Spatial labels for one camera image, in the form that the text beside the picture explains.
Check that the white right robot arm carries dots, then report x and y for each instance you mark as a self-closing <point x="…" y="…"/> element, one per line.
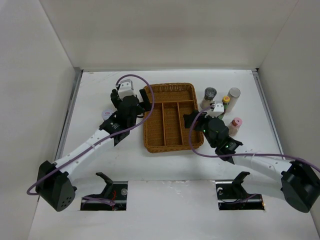
<point x="296" y="180"/>

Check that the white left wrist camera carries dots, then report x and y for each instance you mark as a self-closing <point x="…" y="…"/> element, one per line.
<point x="125" y="88"/>

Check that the black cap salt grinder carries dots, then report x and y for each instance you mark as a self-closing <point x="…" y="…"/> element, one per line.
<point x="209" y="95"/>

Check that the silver lid tall jar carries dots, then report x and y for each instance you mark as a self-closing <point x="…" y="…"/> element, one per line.
<point x="234" y="94"/>

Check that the brown wicker divided tray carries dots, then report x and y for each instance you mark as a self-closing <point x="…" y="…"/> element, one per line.
<point x="164" y="130"/>

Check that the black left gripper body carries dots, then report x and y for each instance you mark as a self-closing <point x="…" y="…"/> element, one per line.
<point x="140" y="111"/>

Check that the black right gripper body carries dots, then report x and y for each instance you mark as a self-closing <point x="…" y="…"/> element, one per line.
<point x="209" y="139"/>

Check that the yellow cap sauce bottle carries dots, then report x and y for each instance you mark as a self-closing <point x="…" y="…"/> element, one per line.
<point x="225" y="101"/>

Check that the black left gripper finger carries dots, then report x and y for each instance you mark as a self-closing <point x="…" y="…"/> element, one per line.
<point x="145" y="104"/>
<point x="115" y="99"/>

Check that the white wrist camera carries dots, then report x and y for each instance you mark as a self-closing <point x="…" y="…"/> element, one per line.
<point x="216" y="109"/>
<point x="125" y="88"/>

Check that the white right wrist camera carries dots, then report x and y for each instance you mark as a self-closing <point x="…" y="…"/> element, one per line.
<point x="216" y="109"/>

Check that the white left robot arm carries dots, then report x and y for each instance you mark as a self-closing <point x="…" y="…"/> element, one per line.
<point x="55" y="181"/>

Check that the pink lid spice jar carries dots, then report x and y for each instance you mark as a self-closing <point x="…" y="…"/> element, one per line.
<point x="234" y="126"/>

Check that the white lid brown jar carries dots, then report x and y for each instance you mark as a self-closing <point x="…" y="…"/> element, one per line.
<point x="106" y="114"/>

